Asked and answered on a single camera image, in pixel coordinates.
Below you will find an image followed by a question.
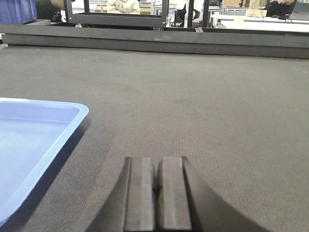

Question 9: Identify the black table edge rail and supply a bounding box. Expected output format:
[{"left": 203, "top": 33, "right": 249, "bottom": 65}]
[{"left": 0, "top": 24, "right": 309, "bottom": 59}]

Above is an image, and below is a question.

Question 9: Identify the white background table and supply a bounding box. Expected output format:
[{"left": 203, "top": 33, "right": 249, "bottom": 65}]
[{"left": 211, "top": 14, "right": 309, "bottom": 32}]

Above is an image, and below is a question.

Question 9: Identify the black metal cart frame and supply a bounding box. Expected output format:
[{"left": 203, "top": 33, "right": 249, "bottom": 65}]
[{"left": 64, "top": 0, "right": 169, "bottom": 28}]

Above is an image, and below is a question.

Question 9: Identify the person in beige jacket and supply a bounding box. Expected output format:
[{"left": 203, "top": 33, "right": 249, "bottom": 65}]
[{"left": 107, "top": 0, "right": 140, "bottom": 15}]

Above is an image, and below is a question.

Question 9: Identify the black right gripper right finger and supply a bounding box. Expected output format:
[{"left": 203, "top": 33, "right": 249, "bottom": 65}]
[{"left": 156, "top": 157, "right": 266, "bottom": 232}]

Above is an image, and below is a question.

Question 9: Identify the blue plastic tray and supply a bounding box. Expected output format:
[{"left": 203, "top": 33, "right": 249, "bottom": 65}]
[{"left": 0, "top": 98, "right": 89, "bottom": 225}]

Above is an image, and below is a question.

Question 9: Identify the person in black clothes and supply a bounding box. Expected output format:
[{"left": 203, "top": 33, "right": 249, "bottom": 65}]
[{"left": 265, "top": 0, "right": 297, "bottom": 17}]

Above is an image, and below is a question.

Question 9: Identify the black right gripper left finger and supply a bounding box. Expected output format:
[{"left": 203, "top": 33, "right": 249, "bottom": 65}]
[{"left": 87, "top": 157, "right": 155, "bottom": 232}]

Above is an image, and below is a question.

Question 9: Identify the dark blue plastic crate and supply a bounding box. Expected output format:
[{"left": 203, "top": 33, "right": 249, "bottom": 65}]
[{"left": 0, "top": 0, "right": 37, "bottom": 24}]

